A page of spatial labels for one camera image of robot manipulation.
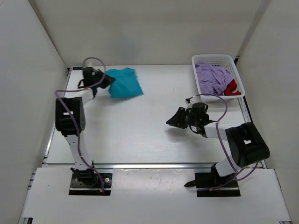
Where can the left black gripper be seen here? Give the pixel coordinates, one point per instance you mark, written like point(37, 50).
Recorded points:
point(102, 78)

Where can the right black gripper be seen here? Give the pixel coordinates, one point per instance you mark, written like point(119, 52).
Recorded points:
point(183, 117)

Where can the teal t shirt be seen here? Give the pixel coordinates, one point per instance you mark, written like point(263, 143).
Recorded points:
point(126, 84)

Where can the purple t shirt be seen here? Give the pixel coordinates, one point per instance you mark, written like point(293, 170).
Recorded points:
point(212, 80)

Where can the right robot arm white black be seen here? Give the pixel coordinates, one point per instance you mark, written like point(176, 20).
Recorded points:
point(246, 145)

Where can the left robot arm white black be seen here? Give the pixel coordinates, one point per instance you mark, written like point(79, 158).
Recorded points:
point(70, 122)

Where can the dark label sticker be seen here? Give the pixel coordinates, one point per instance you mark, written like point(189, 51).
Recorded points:
point(77, 68)

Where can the red t shirt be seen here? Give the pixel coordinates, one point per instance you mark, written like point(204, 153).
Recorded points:
point(231, 89)

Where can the white plastic basket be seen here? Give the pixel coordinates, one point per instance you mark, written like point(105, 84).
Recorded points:
point(218, 60)

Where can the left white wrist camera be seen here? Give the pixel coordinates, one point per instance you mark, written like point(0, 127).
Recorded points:
point(89, 63)

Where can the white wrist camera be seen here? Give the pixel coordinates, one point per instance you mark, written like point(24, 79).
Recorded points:
point(191, 100)
point(89, 63)

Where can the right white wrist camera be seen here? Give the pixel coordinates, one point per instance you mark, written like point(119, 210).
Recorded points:
point(191, 100)

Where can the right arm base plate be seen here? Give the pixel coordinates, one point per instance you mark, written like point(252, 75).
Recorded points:
point(211, 185)

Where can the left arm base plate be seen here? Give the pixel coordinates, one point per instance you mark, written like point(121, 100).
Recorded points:
point(86, 186)

